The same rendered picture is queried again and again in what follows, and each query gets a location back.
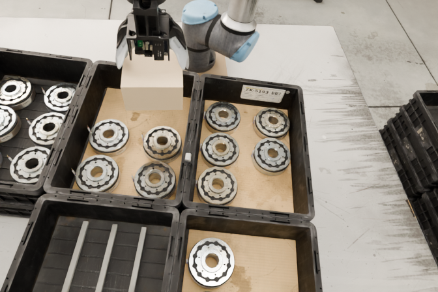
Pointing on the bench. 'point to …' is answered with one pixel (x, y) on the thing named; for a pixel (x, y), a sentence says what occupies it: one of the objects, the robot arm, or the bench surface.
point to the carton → (152, 83)
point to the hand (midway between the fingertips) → (153, 65)
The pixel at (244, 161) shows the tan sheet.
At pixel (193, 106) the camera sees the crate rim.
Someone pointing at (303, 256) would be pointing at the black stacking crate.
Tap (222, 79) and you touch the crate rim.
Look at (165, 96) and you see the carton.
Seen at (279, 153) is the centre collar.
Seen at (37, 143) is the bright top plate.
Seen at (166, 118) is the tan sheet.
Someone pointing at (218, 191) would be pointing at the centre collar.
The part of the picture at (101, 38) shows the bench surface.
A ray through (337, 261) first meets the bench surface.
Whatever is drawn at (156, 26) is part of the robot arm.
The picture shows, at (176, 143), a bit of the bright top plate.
